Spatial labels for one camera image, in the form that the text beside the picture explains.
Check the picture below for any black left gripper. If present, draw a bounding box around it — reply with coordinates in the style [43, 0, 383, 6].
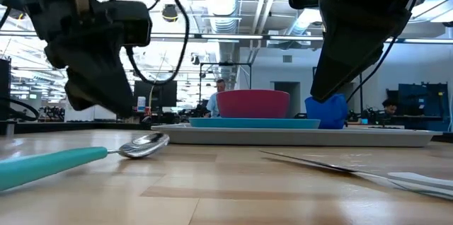
[0, 0, 134, 117]

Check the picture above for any blue mug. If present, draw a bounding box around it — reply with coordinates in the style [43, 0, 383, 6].
[304, 93, 349, 130]

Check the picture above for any teal-handled metal spoon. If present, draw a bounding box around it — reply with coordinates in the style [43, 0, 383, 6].
[0, 132, 171, 192]

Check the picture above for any pink bowl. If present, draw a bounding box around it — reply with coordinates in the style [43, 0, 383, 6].
[215, 89, 291, 119]

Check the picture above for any teal plate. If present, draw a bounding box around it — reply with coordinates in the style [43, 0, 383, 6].
[188, 117, 321, 129]

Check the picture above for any white-handled metal knife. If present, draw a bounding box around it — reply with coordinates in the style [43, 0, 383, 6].
[260, 149, 453, 201]

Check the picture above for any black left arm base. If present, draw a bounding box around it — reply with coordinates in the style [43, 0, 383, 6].
[0, 57, 11, 122]

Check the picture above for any grey rectangular serving tray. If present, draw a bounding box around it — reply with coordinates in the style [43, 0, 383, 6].
[151, 122, 443, 148]

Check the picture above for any person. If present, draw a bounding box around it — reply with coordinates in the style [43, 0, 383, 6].
[206, 79, 227, 118]
[381, 98, 399, 116]

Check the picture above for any black computer monitor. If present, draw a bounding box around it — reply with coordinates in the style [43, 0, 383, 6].
[133, 80, 178, 113]

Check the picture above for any blue cabinet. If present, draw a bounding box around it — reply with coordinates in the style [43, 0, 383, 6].
[386, 82, 451, 132]

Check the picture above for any black ceiling dome device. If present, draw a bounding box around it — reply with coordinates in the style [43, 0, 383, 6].
[161, 4, 179, 23]

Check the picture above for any overhead LED light bar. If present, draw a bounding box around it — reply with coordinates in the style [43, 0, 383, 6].
[0, 30, 453, 45]

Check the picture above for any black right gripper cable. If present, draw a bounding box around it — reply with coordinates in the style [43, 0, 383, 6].
[346, 0, 418, 104]

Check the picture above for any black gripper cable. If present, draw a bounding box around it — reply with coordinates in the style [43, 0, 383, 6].
[113, 0, 190, 86]
[346, 0, 418, 104]

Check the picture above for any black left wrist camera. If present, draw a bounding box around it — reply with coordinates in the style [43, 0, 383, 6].
[105, 0, 153, 47]

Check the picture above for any black floor hose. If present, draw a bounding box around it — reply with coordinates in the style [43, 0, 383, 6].
[0, 96, 40, 122]

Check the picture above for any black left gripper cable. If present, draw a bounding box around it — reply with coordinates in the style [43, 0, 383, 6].
[113, 0, 190, 86]

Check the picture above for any black metal rig frame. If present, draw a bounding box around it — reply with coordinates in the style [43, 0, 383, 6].
[199, 62, 253, 93]

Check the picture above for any silver ribbed ventilation duct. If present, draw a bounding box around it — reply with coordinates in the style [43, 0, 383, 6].
[203, 0, 241, 88]

